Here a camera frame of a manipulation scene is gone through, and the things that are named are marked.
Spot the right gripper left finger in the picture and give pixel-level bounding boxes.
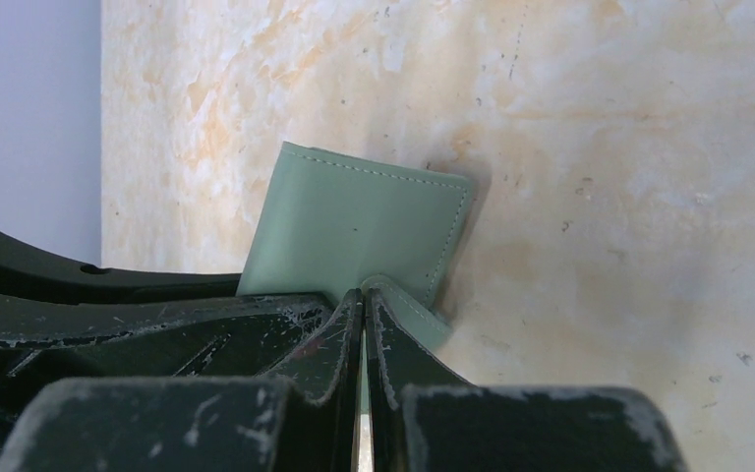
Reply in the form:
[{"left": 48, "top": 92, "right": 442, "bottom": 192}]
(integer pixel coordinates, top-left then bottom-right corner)
[{"left": 0, "top": 289, "right": 363, "bottom": 471}]

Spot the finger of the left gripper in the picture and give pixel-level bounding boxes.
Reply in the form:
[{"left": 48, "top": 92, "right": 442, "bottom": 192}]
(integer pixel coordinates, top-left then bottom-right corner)
[
  {"left": 0, "top": 294, "right": 333, "bottom": 445},
  {"left": 0, "top": 232, "right": 241, "bottom": 305}
]

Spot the green leather card holder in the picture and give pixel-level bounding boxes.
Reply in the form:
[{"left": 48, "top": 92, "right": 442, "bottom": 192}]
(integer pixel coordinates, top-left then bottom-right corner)
[{"left": 237, "top": 142, "right": 475, "bottom": 351}]

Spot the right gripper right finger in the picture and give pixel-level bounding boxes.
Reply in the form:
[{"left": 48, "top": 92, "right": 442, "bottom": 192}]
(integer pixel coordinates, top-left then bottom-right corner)
[{"left": 365, "top": 288, "right": 687, "bottom": 471}]

